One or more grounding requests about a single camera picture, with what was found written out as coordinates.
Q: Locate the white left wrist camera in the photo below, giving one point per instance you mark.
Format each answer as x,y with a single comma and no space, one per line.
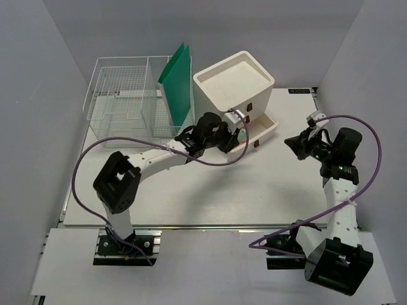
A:
233,116

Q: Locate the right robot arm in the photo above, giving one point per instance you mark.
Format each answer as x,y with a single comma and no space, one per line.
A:
335,258

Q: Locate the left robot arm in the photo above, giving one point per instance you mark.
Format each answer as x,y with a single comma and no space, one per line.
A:
117,183

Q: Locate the green plastic folder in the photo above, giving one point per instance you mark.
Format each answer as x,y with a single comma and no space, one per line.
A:
175,85

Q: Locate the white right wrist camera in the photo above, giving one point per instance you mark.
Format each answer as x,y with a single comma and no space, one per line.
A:
315,120

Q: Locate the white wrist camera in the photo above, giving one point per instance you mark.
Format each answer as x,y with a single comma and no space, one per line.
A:
233,116
315,120

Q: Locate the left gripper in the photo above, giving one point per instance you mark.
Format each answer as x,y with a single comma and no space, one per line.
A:
231,138

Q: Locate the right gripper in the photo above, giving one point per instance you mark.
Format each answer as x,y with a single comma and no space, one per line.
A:
300,143

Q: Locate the white bottom drawer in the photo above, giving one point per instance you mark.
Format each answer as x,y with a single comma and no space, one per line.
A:
260,130

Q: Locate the white drawer cabinet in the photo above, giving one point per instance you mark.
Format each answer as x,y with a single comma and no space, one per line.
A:
239,82

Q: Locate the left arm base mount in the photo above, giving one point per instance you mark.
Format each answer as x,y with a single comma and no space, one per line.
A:
109,252

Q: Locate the white wire mesh organizer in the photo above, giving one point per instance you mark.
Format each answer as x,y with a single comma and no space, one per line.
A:
124,100

